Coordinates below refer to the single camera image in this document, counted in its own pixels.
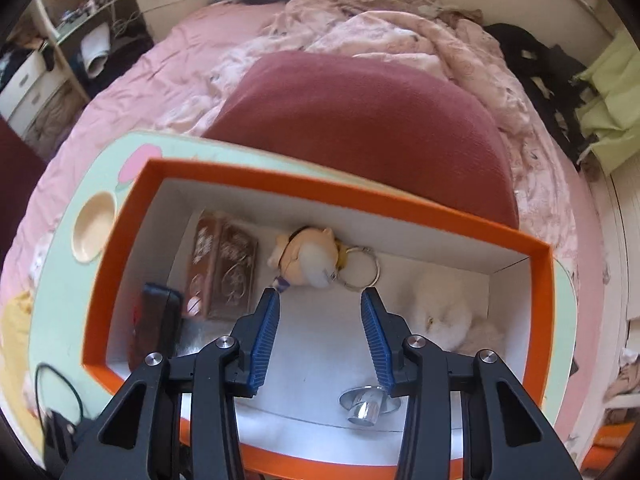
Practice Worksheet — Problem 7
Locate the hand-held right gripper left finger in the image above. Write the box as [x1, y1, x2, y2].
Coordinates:
[60, 287, 281, 480]

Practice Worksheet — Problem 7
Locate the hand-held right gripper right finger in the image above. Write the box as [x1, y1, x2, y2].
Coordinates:
[360, 287, 583, 480]

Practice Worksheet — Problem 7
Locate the silver metal object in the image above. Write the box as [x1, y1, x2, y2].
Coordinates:
[339, 385, 401, 428]

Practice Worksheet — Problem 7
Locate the brown card box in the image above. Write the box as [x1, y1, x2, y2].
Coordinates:
[181, 210, 259, 322]

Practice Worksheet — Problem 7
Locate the white fluffy pom-pom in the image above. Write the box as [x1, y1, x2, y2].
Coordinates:
[407, 266, 476, 351]

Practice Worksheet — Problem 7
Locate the beige plush keychain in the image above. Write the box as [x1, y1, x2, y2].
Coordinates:
[266, 226, 381, 291]

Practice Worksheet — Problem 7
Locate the blue tin box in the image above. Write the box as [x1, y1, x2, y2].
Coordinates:
[127, 282, 183, 371]

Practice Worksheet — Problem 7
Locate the orange cardboard box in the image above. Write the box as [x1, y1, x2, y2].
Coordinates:
[80, 158, 556, 480]

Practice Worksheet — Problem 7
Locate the mint green desktop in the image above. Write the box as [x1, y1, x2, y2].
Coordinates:
[27, 130, 578, 456]

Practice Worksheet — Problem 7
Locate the maroon cushion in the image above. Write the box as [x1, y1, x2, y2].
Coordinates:
[202, 51, 521, 228]

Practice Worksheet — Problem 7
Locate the pink floral quilt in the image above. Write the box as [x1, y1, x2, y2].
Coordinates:
[165, 0, 581, 261]

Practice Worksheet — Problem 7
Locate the black clothes pile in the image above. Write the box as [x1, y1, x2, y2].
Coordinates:
[482, 22, 601, 161]

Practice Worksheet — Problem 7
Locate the light green curtain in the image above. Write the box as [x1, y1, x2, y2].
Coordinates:
[572, 30, 640, 176]

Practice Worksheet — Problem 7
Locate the white drawer cabinet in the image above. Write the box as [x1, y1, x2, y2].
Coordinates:
[0, 50, 68, 133]

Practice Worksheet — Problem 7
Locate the black cable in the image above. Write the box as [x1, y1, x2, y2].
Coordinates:
[36, 362, 86, 428]

